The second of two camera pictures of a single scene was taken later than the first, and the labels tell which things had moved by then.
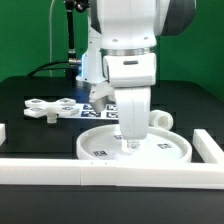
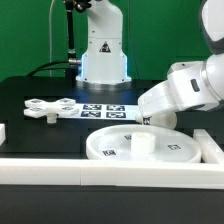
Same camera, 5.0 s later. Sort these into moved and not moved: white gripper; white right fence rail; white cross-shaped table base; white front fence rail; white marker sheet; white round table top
Moved: white round table top; white gripper
Not moved: white right fence rail; white cross-shaped table base; white marker sheet; white front fence rail
